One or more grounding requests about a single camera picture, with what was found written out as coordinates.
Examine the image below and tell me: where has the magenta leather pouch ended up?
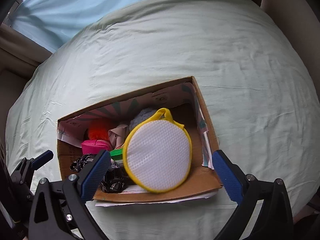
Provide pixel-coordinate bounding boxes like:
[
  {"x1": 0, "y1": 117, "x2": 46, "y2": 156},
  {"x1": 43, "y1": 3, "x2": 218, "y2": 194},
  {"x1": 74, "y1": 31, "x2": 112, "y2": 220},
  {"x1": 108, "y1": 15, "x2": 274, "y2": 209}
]
[{"x1": 81, "y1": 140, "x2": 113, "y2": 155}]

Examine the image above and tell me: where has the green wet wipes pack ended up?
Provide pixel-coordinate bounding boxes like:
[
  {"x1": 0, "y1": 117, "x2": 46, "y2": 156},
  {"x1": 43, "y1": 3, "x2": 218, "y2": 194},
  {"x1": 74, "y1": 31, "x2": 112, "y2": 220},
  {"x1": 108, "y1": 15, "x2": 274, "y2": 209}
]
[{"x1": 110, "y1": 148, "x2": 123, "y2": 166}]

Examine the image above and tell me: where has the yellow rimmed white mesh sponge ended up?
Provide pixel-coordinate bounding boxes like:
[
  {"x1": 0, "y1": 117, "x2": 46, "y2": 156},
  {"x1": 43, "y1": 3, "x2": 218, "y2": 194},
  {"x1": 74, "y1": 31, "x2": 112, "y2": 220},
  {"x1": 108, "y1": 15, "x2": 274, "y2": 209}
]
[{"x1": 123, "y1": 108, "x2": 193, "y2": 193}]

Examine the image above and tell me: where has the red fluffy pompom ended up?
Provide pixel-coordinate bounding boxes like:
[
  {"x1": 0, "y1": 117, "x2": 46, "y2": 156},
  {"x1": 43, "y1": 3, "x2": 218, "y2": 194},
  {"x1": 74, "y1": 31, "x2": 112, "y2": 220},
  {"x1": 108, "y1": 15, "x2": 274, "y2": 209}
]
[{"x1": 87, "y1": 118, "x2": 117, "y2": 141}]

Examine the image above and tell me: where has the beige folded fabric item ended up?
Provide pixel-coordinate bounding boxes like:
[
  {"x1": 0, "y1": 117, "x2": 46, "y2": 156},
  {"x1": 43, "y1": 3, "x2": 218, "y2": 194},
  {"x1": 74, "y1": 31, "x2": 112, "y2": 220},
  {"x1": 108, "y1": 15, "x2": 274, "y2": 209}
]
[{"x1": 108, "y1": 124, "x2": 129, "y2": 149}]

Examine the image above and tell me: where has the pale green bed sheet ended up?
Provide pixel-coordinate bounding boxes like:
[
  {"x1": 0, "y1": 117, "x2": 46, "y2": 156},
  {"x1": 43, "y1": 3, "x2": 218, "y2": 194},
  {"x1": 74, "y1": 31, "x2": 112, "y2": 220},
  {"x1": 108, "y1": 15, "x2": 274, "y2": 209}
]
[{"x1": 4, "y1": 0, "x2": 320, "y2": 240}]

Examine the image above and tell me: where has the grey knitted item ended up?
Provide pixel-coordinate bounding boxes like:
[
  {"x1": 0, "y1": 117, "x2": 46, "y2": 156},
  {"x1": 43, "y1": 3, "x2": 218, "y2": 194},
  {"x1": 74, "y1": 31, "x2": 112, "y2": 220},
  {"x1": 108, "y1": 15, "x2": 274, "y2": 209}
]
[{"x1": 129, "y1": 108, "x2": 157, "y2": 132}]

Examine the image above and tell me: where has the cardboard box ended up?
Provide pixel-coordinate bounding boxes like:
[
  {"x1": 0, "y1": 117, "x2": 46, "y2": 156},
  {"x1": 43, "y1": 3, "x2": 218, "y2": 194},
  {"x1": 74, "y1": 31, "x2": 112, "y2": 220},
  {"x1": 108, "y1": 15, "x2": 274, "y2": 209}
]
[{"x1": 57, "y1": 76, "x2": 222, "y2": 205}]

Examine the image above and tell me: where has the brown left drape curtain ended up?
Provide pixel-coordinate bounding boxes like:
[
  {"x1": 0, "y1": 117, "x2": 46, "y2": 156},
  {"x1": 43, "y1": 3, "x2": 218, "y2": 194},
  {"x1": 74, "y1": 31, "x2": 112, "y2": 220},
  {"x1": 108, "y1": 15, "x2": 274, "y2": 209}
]
[{"x1": 0, "y1": 24, "x2": 52, "y2": 78}]

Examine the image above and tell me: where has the light blue sheer curtain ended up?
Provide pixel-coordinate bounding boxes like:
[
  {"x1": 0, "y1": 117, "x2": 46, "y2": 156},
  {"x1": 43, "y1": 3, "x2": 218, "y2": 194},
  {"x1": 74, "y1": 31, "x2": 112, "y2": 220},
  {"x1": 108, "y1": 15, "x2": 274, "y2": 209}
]
[{"x1": 8, "y1": 0, "x2": 141, "y2": 53}]

